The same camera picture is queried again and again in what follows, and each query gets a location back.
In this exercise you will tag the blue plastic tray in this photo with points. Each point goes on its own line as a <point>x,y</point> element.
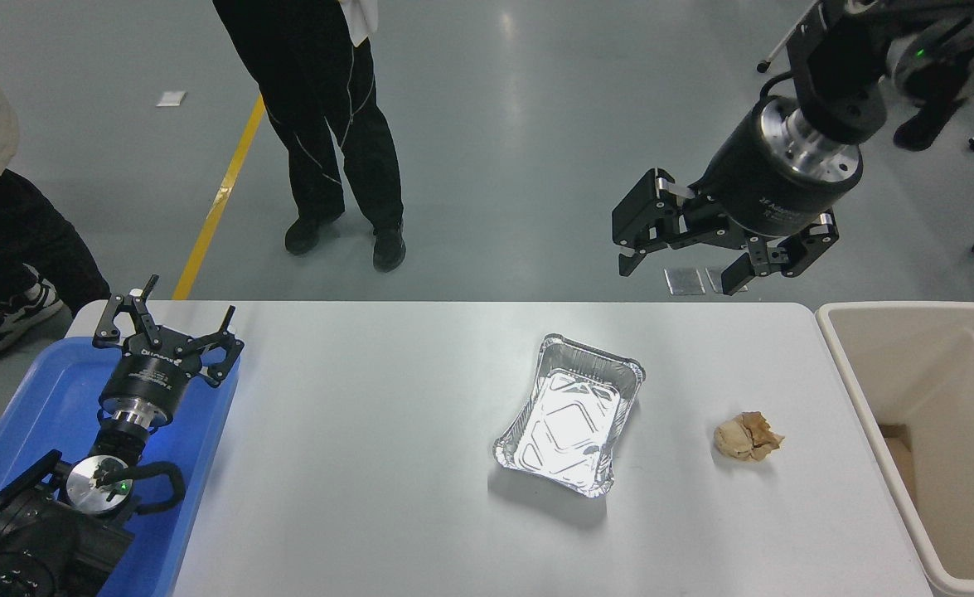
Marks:
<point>196,464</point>

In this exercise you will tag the crumpled tan paper ball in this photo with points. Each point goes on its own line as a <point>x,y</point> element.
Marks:
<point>743,438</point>

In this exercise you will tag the silver foil tray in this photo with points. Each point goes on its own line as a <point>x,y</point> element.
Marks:
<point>569,414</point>

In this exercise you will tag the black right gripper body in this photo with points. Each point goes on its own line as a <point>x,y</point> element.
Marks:
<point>752,191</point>

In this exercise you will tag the silver floor plate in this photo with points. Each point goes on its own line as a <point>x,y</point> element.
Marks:
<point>714,278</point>
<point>685,282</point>

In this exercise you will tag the large pale bin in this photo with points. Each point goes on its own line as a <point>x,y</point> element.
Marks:
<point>934,365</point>

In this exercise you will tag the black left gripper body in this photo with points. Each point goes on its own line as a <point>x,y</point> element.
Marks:
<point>148,377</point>

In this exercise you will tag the person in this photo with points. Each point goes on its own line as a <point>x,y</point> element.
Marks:
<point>312,108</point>
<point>6,232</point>
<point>926,128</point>

